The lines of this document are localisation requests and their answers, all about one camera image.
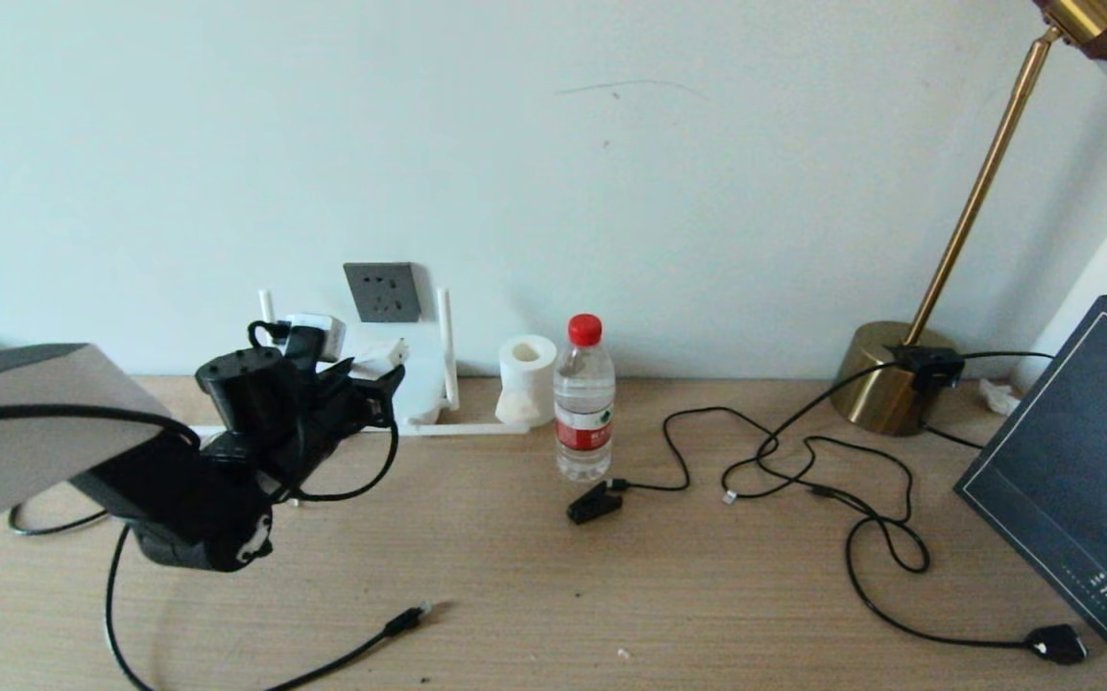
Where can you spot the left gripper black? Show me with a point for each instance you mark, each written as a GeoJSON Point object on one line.
{"type": "Point", "coordinates": [308, 427]}

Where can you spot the white power adapter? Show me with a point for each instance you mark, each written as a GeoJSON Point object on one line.
{"type": "Point", "coordinates": [378, 357]}

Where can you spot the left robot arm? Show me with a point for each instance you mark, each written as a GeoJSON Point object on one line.
{"type": "Point", "coordinates": [25, 432]}

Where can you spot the white router with antennas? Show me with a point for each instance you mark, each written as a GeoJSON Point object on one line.
{"type": "Point", "coordinates": [423, 384]}

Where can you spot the white toilet paper roll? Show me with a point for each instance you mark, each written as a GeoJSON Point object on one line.
{"type": "Point", "coordinates": [526, 384]}

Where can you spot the red-capped water bottle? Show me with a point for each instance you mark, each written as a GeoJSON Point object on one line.
{"type": "Point", "coordinates": [584, 422]}

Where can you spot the brass desk lamp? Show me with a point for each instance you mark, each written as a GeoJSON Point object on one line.
{"type": "Point", "coordinates": [884, 382]}

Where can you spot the crumpled white tissue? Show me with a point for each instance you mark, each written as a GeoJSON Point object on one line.
{"type": "Point", "coordinates": [998, 396]}

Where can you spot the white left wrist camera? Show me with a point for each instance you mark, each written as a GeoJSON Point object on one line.
{"type": "Point", "coordinates": [318, 331]}

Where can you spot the grey wall socket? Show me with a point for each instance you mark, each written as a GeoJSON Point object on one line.
{"type": "Point", "coordinates": [382, 293]}

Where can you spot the black inline switch box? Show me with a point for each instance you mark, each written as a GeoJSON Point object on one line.
{"type": "Point", "coordinates": [927, 367]}

